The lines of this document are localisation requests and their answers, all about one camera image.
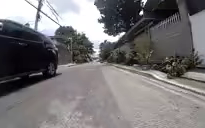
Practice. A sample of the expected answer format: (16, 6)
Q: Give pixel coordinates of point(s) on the building with grey wall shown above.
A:
(170, 36)

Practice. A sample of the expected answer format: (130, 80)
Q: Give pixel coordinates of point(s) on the pale concrete road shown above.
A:
(100, 100)

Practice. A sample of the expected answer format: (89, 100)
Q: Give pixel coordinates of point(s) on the large dark tree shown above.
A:
(118, 15)

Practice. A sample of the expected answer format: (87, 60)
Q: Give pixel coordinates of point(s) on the grey wall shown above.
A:
(64, 53)

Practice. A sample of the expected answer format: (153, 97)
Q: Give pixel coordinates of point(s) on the utility pole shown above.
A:
(38, 15)

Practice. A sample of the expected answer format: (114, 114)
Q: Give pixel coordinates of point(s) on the black car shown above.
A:
(20, 53)

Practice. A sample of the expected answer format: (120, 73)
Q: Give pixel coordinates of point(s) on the concrete pavement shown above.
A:
(176, 81)

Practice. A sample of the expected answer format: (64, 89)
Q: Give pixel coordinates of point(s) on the row of bushes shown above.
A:
(175, 65)

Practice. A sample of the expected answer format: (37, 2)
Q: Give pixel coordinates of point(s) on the group of trees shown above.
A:
(78, 45)

